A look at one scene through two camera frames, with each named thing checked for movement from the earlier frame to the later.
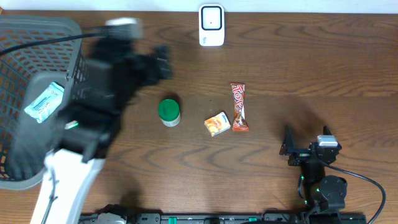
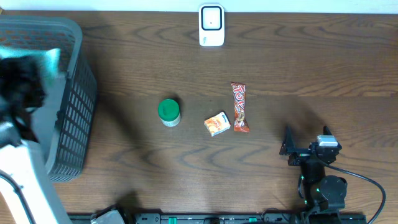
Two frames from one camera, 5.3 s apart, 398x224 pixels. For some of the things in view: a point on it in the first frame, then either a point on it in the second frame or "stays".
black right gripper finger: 326,130 stays
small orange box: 217,124 stays
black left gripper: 152,70 → 7,71
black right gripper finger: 288,145 stays
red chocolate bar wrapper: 239,124 stays
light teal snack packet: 45,105 → 48,61
